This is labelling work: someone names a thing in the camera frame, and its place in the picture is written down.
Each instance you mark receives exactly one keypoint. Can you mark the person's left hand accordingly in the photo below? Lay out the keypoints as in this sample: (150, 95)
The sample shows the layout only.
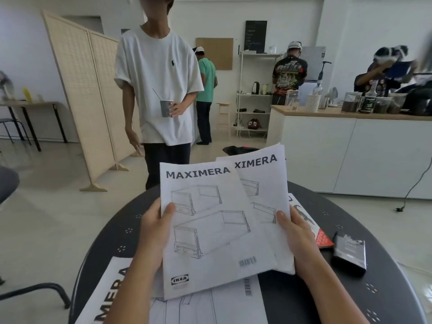
(151, 232)

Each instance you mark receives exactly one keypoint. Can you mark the person's right hand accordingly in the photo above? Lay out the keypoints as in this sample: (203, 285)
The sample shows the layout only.
(303, 246)

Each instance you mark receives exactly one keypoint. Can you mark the person's left thumb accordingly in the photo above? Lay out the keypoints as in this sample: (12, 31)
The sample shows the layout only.
(168, 211)

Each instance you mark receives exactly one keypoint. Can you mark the person's right thumb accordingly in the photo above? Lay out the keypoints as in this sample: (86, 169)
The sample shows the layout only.
(284, 221)

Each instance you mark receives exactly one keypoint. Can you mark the white assembly instruction booklet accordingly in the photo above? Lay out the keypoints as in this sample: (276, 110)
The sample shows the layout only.
(266, 185)

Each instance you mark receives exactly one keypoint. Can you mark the white assembly booklet with barcode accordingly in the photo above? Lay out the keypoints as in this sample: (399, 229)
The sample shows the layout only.
(209, 232)

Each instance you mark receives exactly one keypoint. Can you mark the person's right forearm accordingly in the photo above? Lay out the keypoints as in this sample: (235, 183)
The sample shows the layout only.
(330, 300)

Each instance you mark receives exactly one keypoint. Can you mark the person's left forearm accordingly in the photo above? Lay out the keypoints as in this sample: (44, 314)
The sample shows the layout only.
(125, 293)

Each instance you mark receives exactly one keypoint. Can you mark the red and white leaflet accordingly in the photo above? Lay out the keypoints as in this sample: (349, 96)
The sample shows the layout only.
(312, 226)

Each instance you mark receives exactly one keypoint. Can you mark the black rectangular box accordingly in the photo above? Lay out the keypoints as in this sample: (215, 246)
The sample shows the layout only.
(350, 254)

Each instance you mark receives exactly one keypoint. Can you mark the black cloth on floor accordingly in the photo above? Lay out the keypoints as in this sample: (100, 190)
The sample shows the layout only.
(243, 150)

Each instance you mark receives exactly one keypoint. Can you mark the white kitchen counter cabinet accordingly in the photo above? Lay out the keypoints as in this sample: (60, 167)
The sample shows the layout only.
(354, 151)

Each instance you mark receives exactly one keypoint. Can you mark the red and black object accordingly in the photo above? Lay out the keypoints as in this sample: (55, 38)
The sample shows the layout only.
(253, 124)

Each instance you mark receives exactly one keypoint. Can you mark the metal cup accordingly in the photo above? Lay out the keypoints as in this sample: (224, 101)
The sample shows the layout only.
(166, 108)

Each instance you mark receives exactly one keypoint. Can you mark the large white instruction sheet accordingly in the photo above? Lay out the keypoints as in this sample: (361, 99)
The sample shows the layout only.
(216, 307)

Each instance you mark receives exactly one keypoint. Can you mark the wooden stool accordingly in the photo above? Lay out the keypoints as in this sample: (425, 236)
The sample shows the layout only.
(224, 114)

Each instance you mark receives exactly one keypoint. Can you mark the metal straw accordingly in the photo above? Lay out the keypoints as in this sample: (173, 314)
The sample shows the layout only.
(157, 94)

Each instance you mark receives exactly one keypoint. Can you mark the white perforated holder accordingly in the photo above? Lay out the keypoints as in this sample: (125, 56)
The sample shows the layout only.
(312, 103)

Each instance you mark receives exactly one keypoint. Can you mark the clear acrylic box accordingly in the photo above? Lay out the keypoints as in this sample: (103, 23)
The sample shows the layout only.
(292, 99)

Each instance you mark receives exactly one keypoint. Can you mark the small steel pitcher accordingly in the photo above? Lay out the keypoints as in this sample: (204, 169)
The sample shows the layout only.
(324, 103)

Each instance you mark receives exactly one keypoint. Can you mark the white metal shelf unit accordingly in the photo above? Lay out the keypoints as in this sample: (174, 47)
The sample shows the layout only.
(243, 97)

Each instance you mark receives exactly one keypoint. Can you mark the clear jar of coffee beans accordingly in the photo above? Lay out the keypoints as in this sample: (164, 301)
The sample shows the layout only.
(351, 103)

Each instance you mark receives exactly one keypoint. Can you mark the black electric kettle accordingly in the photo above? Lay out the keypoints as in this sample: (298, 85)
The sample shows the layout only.
(255, 88)

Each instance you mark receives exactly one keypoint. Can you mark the small desk fan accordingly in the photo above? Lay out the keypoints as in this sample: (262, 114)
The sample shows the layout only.
(333, 94)

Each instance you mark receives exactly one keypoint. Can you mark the dark labelled bottle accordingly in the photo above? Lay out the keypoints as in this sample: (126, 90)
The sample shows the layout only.
(368, 105)

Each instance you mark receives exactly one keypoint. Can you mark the beige woven folding screen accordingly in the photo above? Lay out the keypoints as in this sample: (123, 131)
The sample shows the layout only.
(81, 97)

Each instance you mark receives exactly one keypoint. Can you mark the clear plastic container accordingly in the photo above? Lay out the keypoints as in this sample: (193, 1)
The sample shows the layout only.
(382, 105)
(398, 103)

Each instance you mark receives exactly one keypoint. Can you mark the stick vacuum cleaner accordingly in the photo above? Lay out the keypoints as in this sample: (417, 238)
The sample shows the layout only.
(323, 72)

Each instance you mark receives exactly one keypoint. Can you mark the grey chair seat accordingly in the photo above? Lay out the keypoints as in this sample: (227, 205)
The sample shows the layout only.
(7, 183)

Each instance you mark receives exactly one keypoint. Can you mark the cork board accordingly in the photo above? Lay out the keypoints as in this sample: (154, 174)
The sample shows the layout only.
(214, 53)

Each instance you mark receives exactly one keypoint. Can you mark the wooden table with black legs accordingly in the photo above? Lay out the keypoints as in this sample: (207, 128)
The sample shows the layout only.
(33, 104)

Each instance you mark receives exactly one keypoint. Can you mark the black bag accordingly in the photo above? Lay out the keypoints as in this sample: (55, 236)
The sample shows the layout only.
(420, 102)

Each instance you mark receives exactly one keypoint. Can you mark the black chalkboard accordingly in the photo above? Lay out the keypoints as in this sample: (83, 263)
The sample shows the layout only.
(255, 36)

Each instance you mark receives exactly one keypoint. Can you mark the blue folder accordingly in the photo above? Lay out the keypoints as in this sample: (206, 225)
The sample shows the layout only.
(400, 69)

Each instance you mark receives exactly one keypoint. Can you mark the black metal chair frame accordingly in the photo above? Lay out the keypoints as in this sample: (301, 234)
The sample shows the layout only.
(40, 288)

